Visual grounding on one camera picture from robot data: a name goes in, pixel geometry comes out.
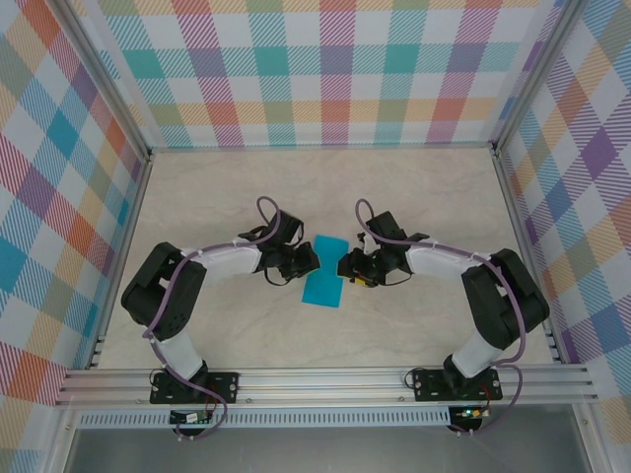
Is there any blue paper sheet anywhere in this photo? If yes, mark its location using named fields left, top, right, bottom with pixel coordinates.
left=300, top=235, right=350, bottom=310

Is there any grey metal panel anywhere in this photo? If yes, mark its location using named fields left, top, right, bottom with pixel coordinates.
left=63, top=427, right=593, bottom=473

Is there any small circuit board white label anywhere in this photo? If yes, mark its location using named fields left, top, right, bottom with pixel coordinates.
left=169, top=409, right=214, bottom=426

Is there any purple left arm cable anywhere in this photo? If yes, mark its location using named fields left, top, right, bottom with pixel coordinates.
left=141, top=195, right=285, bottom=440

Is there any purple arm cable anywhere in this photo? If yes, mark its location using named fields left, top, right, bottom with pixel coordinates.
left=141, top=195, right=285, bottom=440
left=355, top=198, right=526, bottom=438

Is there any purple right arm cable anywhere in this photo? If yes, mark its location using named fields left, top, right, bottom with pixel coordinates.
left=355, top=198, right=526, bottom=438

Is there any thin black wire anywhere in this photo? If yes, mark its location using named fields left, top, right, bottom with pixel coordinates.
left=403, top=367, right=448, bottom=390

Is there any aluminium table edge rail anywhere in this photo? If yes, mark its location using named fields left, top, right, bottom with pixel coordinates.
left=147, top=141, right=497, bottom=154
left=86, top=150, right=155, bottom=371
left=492, top=147, right=566, bottom=366

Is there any long aluminium mounting rail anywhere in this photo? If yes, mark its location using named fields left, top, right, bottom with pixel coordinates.
left=53, top=363, right=600, bottom=408

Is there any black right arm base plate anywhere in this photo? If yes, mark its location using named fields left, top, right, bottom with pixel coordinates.
left=411, top=368, right=504, bottom=403

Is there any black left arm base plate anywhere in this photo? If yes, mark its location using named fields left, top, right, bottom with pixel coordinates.
left=149, top=372, right=242, bottom=405

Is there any slotted grey cable duct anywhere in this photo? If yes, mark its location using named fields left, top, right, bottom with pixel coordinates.
left=73, top=406, right=453, bottom=430

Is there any aluminium frame post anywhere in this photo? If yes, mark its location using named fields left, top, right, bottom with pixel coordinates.
left=48, top=0, right=153, bottom=162
left=491, top=0, right=593, bottom=154

